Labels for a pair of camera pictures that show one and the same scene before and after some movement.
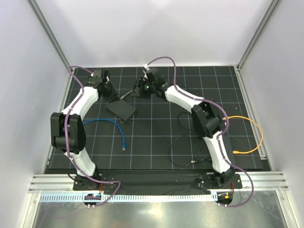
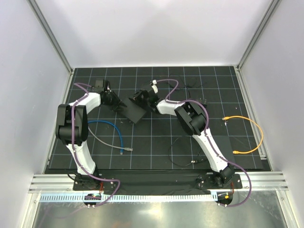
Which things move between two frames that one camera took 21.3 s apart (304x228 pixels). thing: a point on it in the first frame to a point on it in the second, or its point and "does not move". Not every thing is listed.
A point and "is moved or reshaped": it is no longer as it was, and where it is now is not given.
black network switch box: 122,109 is moved or reshaped
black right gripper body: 145,91 to 140,99
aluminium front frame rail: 251,181 does not move
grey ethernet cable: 122,96 to 124,148
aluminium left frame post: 50,33 does not move
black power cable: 173,142 to 185,87
